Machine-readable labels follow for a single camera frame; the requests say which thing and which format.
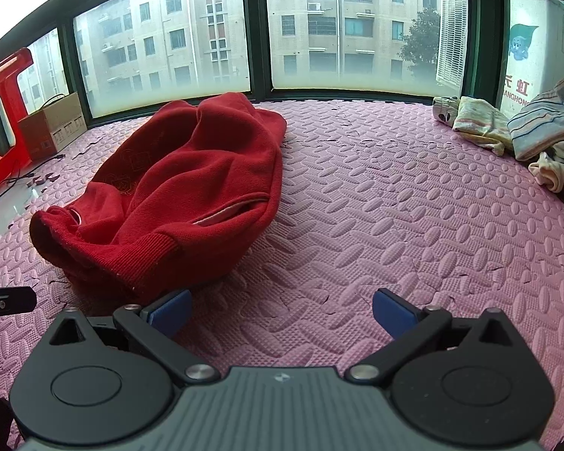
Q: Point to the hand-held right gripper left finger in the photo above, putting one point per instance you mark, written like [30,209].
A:
[171,314]

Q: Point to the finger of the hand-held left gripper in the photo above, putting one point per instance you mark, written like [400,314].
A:
[11,299]

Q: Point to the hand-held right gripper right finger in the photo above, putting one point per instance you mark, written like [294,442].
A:
[395,314]

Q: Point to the red knit sweater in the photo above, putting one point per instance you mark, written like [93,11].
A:
[192,174]

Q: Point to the pink foam puzzle mat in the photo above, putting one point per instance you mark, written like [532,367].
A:
[380,221]

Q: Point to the brown cardboard box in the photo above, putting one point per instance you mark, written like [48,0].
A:
[51,127]

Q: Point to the pale yellow striped garment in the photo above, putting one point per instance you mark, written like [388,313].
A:
[479,122]

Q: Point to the white spotted cloth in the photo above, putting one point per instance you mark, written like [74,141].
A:
[444,108]

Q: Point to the cream garment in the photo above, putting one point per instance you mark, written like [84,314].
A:
[552,169]

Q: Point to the red plastic stool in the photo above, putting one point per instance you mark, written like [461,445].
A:
[9,84]

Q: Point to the blue striped garment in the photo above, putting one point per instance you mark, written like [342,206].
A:
[545,122]

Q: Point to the white printed carton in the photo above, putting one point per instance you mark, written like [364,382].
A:
[521,73]

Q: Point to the green tree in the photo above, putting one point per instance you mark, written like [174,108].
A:
[420,42]

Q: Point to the white louvred grille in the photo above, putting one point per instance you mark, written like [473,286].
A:
[451,37]

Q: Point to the beige apartment building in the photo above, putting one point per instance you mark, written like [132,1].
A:
[310,23]

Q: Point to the dark green window frame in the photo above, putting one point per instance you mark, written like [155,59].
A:
[258,33]

